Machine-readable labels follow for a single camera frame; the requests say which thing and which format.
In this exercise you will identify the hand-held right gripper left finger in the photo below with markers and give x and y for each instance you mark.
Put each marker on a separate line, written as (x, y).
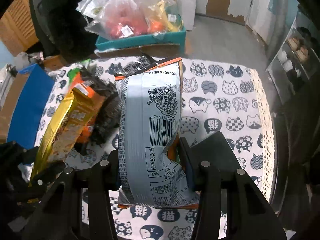
(105, 180)

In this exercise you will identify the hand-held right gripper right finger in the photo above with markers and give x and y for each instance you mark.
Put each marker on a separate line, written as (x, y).
(200, 177)

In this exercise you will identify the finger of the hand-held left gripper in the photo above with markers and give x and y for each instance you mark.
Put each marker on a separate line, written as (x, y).
(20, 152)
(51, 172)

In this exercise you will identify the long gold snack packet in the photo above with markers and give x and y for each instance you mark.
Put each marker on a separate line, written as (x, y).
(60, 130)

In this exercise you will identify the blue rimmed cardboard box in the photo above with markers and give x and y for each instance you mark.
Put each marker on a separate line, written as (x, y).
(30, 105)

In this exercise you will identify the orange chips packet silver back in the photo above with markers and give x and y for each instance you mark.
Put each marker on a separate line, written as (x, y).
(150, 130)

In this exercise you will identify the orange and black snack packet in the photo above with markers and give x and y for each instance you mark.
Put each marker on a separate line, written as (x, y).
(97, 102)

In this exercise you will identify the green snack packet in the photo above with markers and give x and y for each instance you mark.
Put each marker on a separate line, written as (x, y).
(75, 73)

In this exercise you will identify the cat print tablecloth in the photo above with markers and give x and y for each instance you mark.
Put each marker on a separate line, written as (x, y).
(225, 105)

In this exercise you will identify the dark cloth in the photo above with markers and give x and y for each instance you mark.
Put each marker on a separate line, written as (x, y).
(300, 155)

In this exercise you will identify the wooden louvered door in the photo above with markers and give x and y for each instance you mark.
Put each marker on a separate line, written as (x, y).
(15, 25)

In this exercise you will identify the white shoe rack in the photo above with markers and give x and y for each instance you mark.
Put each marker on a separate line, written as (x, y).
(275, 67)

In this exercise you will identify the black hanging coat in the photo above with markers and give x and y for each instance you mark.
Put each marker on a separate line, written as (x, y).
(62, 17)

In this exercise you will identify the teal box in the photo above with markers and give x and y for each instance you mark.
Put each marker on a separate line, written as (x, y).
(150, 38)

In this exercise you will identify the clear bag of oranges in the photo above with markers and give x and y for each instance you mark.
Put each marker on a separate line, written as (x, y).
(117, 20)

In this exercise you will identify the group of shoes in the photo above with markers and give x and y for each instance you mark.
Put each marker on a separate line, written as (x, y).
(297, 50)

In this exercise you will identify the clear plastic bag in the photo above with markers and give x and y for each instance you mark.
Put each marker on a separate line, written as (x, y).
(160, 10)

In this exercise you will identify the white door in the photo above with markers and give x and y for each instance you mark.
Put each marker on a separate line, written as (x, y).
(260, 10)

